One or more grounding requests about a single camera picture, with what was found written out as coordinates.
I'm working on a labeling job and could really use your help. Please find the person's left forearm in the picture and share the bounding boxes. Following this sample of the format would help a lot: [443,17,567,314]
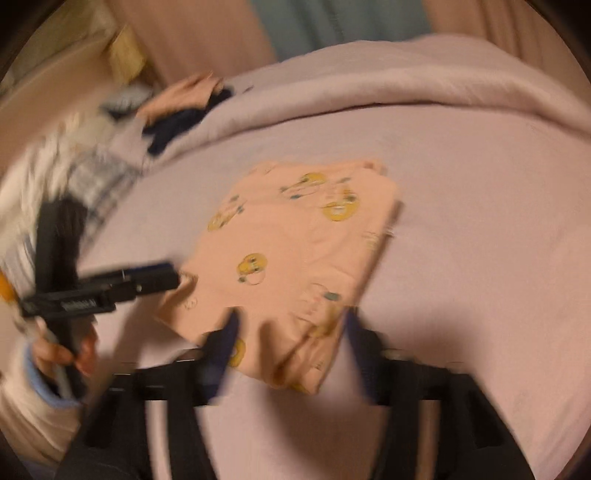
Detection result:
[0,344,85,464]

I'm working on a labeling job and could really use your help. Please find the white garment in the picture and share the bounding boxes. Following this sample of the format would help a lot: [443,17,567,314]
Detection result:
[0,115,116,217]

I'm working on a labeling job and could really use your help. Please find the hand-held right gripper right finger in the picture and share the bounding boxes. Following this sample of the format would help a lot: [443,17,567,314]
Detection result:
[344,308,537,480]

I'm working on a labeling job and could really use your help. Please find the peach cartoon print shirt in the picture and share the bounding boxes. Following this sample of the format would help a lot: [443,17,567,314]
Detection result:
[154,158,402,396]

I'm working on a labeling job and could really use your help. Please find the lavender bed sheet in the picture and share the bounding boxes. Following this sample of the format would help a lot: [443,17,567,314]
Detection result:
[78,104,591,480]

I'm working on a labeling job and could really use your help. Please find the lavender blanket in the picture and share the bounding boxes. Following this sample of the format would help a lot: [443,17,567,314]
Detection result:
[111,34,591,174]

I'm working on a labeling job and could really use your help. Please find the person's left hand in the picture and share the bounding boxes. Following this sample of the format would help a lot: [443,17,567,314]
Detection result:
[33,320,99,377]

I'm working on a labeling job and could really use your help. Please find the teal curtain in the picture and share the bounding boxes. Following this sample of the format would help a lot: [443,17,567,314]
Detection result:
[249,0,435,61]

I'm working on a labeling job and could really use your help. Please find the folded peach garment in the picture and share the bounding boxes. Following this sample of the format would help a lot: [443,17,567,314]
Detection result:
[136,74,225,124]

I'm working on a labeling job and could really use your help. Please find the yellow slatted item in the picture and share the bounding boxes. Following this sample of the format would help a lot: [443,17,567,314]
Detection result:
[108,25,148,86]

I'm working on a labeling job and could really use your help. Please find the navy garment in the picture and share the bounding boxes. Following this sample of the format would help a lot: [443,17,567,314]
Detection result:
[142,88,234,157]

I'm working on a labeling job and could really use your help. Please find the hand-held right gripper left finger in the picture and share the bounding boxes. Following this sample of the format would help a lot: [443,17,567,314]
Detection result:
[54,308,242,480]

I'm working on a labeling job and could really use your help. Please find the orange cloth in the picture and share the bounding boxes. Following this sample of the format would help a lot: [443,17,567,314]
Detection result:
[0,270,19,308]

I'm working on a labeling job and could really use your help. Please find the white shelf unit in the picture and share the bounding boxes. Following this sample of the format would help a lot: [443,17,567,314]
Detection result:
[0,0,121,93]

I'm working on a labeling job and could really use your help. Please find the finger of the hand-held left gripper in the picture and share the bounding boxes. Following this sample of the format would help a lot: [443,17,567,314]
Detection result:
[81,261,182,302]

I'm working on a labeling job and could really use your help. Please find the plaid cloth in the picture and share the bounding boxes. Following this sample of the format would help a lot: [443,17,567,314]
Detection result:
[9,148,141,273]

